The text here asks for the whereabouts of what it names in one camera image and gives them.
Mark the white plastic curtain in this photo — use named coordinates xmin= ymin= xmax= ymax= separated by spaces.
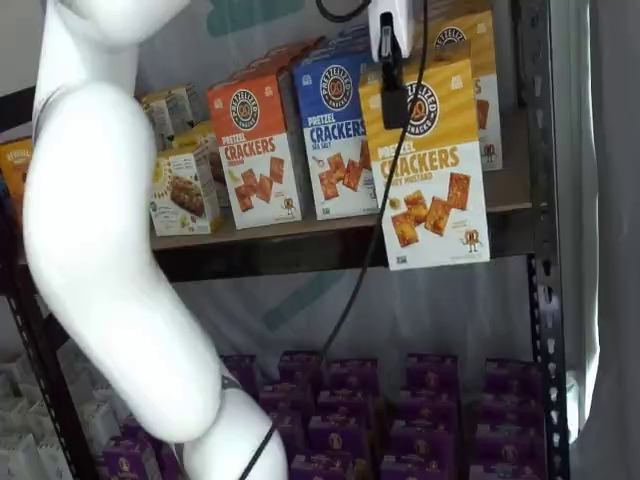
xmin=549 ymin=0 xmax=640 ymax=480

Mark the Simple Mills bars box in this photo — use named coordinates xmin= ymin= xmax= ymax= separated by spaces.
xmin=148 ymin=132 xmax=222 ymax=237
xmin=172 ymin=121 xmax=232 ymax=210

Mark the black cable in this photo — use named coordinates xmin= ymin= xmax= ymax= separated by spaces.
xmin=236 ymin=0 xmax=432 ymax=480

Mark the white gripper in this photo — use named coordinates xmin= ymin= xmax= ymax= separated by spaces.
xmin=368 ymin=0 xmax=416 ymax=131

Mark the orange white pretzel crackers box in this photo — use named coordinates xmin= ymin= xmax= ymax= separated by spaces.
xmin=258 ymin=36 xmax=327 ymax=67
xmin=207 ymin=73 xmax=304 ymax=231
xmin=228 ymin=53 xmax=302 ymax=85

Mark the white paper bag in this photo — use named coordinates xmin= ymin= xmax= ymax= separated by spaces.
xmin=0 ymin=432 xmax=44 ymax=480
xmin=79 ymin=399 xmax=121 ymax=444

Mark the yellow white pretzel crackers box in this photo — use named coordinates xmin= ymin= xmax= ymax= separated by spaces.
xmin=410 ymin=8 xmax=504 ymax=174
xmin=358 ymin=58 xmax=492 ymax=272

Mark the blue white pretzel crackers box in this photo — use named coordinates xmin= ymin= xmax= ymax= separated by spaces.
xmin=299 ymin=24 xmax=374 ymax=64
xmin=292 ymin=47 xmax=385 ymax=222

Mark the amber pretzel snack box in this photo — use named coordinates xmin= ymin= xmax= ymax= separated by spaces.
xmin=0 ymin=137 xmax=35 ymax=214

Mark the purple Annie's snack box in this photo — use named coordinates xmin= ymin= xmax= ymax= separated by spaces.
xmin=379 ymin=452 xmax=459 ymax=480
xmin=102 ymin=435 xmax=165 ymax=480
xmin=397 ymin=387 xmax=459 ymax=426
xmin=404 ymin=353 xmax=460 ymax=394
xmin=277 ymin=351 xmax=321 ymax=386
xmin=289 ymin=452 xmax=369 ymax=480
xmin=472 ymin=423 xmax=545 ymax=466
xmin=307 ymin=414 xmax=371 ymax=456
xmin=474 ymin=394 xmax=545 ymax=434
xmin=484 ymin=357 xmax=544 ymax=401
xmin=467 ymin=459 xmax=546 ymax=480
xmin=327 ymin=357 xmax=379 ymax=396
xmin=317 ymin=389 xmax=374 ymax=426
xmin=269 ymin=409 xmax=307 ymax=454
xmin=119 ymin=414 xmax=152 ymax=440
xmin=219 ymin=354 xmax=260 ymax=396
xmin=389 ymin=419 xmax=459 ymax=461
xmin=259 ymin=382 xmax=306 ymax=416

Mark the Simple Mills Sweet Thins box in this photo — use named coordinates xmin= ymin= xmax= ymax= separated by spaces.
xmin=163 ymin=83 xmax=205 ymax=135
xmin=139 ymin=93 xmax=176 ymax=152

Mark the black metal shelf rack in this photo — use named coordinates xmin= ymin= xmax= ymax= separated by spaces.
xmin=0 ymin=0 xmax=572 ymax=480

